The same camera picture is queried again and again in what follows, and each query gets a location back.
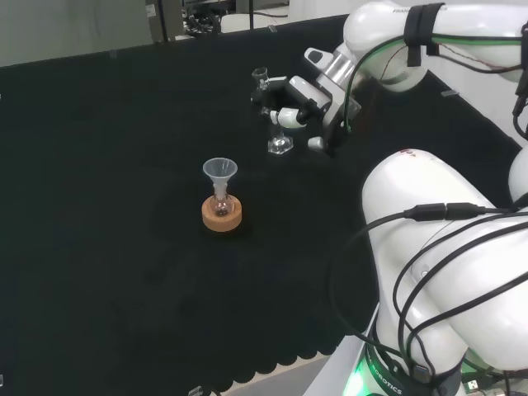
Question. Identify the thin black pole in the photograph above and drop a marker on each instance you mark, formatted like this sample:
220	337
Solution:
250	14

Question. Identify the clear plastic funnel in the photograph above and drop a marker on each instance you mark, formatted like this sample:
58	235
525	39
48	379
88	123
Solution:
220	168

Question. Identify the small round-bottom glass flask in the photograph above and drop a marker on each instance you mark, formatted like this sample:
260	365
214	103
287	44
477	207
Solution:
222	208

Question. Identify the black bench cloth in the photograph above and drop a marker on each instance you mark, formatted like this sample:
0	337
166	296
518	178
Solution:
123	206

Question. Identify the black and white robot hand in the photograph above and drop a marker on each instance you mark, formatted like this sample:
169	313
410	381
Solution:
307	92

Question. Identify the clear glass graduated cylinder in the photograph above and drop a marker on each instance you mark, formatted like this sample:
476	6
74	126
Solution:
280	145

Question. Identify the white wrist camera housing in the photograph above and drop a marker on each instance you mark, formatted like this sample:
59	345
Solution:
317	57

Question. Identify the silver USB plug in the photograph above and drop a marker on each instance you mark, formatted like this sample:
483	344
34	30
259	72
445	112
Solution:
473	385

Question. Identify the dark metal post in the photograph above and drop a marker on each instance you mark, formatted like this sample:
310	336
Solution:
163	20

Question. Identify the grey metal box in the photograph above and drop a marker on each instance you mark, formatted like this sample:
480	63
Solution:
176	18

